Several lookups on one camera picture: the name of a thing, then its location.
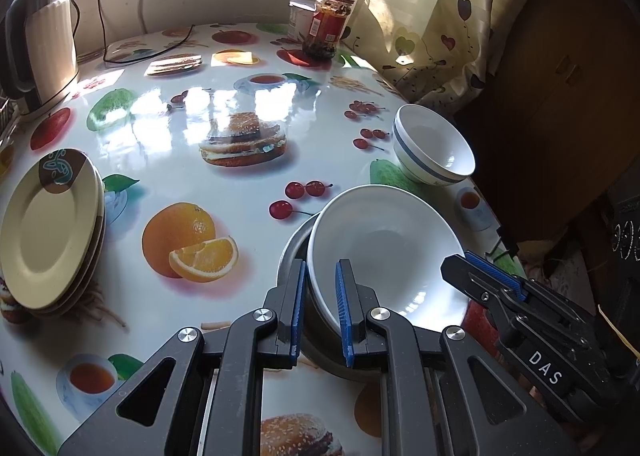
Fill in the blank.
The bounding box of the white blue-striped bowl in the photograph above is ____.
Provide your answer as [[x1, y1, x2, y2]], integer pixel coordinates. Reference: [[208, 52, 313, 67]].
[[307, 184, 469, 334], [392, 104, 476, 186]]

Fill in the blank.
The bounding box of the black power cable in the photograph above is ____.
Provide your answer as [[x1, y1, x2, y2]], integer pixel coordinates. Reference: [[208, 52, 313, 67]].
[[69, 0, 198, 65]]

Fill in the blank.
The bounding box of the white electric kettle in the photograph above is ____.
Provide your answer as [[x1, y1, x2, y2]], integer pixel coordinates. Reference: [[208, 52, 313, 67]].
[[1, 0, 78, 116]]

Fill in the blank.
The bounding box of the heart-patterned curtain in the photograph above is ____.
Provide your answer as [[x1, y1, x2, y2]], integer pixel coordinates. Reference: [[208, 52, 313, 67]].
[[346, 0, 527, 118]]

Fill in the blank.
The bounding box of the red-label sauce jar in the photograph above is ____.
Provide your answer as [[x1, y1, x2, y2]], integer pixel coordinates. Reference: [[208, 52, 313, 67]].
[[303, 0, 355, 60]]

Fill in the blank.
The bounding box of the stainless steel bowl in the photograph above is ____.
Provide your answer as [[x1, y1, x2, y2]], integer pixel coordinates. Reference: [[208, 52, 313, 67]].
[[276, 214, 381, 382]]

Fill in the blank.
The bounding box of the cream plate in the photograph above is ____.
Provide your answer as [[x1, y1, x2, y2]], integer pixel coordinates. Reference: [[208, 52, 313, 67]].
[[28, 197, 105, 318], [1, 148, 104, 310]]

